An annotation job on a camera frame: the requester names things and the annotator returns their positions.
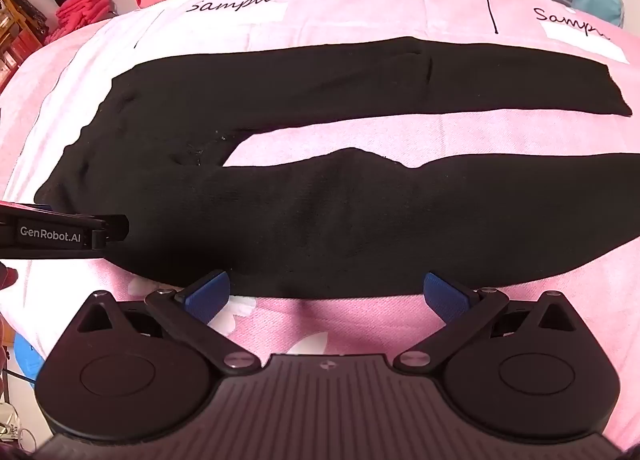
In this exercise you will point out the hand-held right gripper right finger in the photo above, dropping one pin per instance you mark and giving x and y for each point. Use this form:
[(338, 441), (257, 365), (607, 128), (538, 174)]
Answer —
[(442, 296)]

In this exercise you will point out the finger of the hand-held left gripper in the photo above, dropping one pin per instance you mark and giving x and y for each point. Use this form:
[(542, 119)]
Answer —
[(115, 230)]

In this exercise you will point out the blue plastic object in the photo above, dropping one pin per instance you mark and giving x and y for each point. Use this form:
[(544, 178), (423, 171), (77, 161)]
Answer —
[(26, 360)]

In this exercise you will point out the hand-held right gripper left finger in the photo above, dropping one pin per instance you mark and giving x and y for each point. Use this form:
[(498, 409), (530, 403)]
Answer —
[(207, 292)]

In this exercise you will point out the person's left hand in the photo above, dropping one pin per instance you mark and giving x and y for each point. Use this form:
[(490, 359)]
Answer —
[(7, 277)]

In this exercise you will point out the wooden shelf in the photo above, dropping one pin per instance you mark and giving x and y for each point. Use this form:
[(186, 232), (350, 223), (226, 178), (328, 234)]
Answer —
[(20, 35)]

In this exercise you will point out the pile of pink red clothes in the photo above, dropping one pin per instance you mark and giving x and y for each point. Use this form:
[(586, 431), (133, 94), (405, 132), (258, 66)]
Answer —
[(85, 8)]

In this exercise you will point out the black pants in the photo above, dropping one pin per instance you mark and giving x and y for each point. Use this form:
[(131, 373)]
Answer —
[(310, 220)]

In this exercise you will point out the pink printed bed sheet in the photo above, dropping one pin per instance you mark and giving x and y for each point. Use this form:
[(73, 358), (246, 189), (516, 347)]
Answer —
[(320, 15)]

